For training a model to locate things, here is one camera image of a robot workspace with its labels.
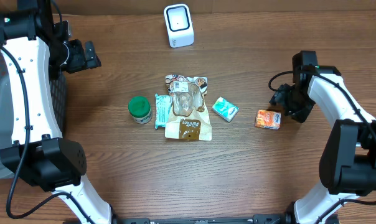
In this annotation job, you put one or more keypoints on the teal tissue pack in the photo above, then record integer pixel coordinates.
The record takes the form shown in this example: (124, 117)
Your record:
(225, 109)

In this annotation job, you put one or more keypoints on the teal wipes packet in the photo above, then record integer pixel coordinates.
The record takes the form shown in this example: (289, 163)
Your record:
(163, 107)

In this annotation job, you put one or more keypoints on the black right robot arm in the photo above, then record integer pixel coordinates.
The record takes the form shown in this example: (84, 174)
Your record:
(347, 168)

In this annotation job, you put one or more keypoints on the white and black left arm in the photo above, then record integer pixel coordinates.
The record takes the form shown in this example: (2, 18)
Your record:
(56, 165)

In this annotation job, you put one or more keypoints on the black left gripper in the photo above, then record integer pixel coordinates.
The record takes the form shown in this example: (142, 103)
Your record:
(81, 62)

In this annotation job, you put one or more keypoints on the white barcode scanner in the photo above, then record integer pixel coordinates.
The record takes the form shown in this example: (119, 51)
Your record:
(179, 25)

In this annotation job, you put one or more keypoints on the clear brown bread bag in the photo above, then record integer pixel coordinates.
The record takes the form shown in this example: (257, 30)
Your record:
(189, 116)

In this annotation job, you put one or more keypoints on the orange tissue pack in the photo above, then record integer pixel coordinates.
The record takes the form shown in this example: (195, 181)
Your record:
(268, 119)

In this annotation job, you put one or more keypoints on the dark grey plastic basket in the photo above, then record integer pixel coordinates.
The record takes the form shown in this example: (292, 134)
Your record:
(29, 37)

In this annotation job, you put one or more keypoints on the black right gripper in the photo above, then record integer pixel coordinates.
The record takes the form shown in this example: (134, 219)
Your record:
(302, 113)

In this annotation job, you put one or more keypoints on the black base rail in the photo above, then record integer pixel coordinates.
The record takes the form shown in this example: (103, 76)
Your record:
(206, 220)

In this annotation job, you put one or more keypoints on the green lid jar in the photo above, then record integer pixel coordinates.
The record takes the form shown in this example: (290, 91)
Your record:
(140, 109)

